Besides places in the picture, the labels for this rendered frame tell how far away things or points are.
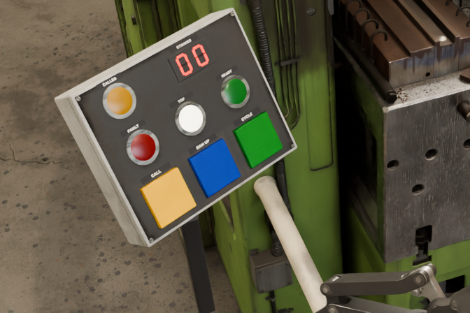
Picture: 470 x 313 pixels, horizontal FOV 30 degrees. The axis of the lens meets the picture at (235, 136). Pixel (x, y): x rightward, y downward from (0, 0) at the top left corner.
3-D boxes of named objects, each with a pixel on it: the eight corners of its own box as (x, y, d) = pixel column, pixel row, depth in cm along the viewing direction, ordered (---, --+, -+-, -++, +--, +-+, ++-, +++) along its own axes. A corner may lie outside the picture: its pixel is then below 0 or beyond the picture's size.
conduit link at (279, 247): (285, 254, 213) (282, 228, 207) (273, 258, 213) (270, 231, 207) (281, 246, 215) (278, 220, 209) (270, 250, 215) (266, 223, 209)
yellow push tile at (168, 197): (197, 205, 147) (177, 167, 145) (162, 229, 143) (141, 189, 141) (192, 205, 148) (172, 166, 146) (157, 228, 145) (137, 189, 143)
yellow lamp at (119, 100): (138, 113, 141) (133, 91, 138) (109, 120, 140) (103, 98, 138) (133, 102, 144) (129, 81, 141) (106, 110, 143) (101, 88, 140)
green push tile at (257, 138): (284, 148, 156) (267, 110, 154) (253, 168, 153) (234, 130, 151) (278, 148, 158) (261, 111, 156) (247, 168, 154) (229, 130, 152)
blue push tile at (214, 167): (242, 176, 151) (223, 137, 150) (209, 197, 148) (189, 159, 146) (236, 175, 153) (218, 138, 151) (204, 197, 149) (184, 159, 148)
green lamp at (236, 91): (252, 103, 152) (249, 82, 149) (226, 110, 152) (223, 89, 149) (247, 93, 155) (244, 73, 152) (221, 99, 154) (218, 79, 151)
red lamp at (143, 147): (161, 159, 143) (156, 139, 140) (133, 166, 142) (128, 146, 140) (157, 147, 145) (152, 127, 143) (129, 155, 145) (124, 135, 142)
